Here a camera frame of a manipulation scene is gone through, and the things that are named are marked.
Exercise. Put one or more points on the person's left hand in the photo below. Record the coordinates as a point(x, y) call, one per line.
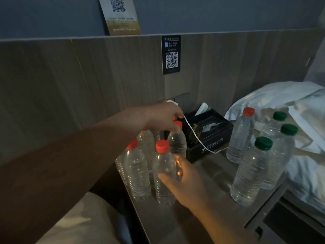
point(160, 115)

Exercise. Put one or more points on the red cap water bottle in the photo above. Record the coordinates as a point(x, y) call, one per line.
point(163, 165)
point(177, 142)
point(137, 172)
point(240, 139)
point(146, 144)
point(119, 167)

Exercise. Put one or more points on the person's left fingers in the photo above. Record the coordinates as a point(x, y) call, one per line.
point(177, 113)

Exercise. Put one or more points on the white cloth bag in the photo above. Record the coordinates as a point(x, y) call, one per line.
point(308, 116)

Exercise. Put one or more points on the black tissue box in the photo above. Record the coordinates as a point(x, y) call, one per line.
point(215, 135)

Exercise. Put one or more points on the black code sign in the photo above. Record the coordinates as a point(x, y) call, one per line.
point(171, 54)

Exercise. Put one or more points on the white bed duvet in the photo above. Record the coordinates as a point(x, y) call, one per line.
point(307, 175)

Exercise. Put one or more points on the person's right hand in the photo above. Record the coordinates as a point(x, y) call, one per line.
point(191, 186)

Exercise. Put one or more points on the person's left forearm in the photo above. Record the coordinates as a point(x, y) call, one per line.
point(63, 170)

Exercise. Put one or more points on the person's right forearm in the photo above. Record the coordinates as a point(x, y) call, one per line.
point(221, 226)

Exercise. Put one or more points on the white and gold code card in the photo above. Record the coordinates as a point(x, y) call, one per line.
point(120, 16)

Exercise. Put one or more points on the white pillow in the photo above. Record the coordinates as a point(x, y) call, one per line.
point(81, 221)

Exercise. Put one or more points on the green cap water bottle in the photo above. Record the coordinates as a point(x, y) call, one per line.
point(273, 125)
point(250, 175)
point(281, 154)

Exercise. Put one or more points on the person's right thumb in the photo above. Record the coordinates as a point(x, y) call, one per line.
point(168, 179)

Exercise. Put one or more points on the white tissue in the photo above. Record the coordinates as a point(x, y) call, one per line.
point(201, 109)

